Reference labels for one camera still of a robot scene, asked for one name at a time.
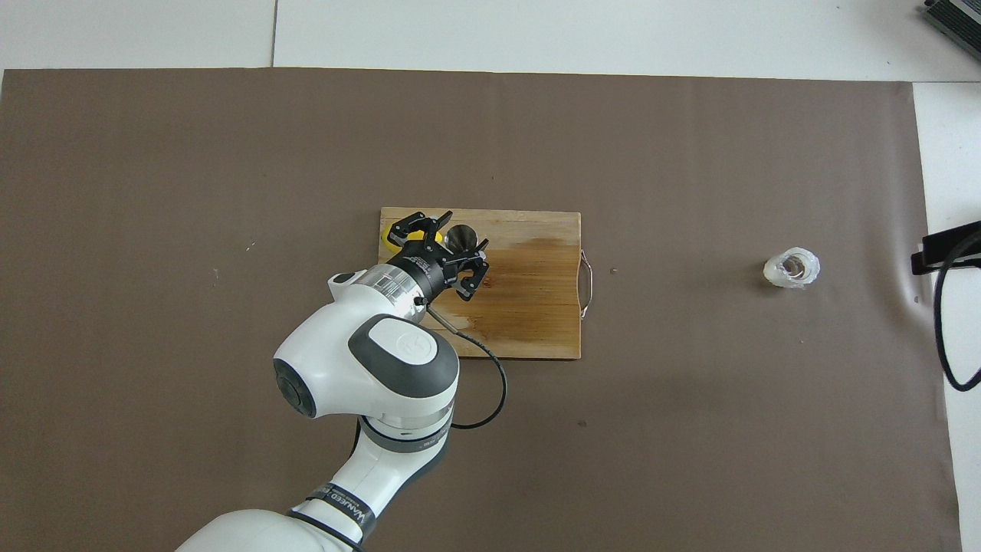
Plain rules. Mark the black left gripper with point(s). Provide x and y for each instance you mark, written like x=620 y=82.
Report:
x=433 y=268

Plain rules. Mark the steel double jigger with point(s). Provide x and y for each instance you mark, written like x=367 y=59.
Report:
x=462 y=236

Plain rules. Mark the clear faceted glass cup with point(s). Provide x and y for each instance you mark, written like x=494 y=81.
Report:
x=793 y=268

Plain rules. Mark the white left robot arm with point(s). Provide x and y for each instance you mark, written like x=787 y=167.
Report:
x=360 y=368

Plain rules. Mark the yellow lemon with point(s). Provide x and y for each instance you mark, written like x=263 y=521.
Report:
x=434 y=238

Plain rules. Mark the wooden cutting board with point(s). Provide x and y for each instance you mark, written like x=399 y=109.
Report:
x=536 y=322

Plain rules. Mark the brown paper table mat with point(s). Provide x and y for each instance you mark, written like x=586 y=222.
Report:
x=230 y=230

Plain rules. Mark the grey ribbed device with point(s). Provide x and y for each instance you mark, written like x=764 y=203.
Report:
x=958 y=15

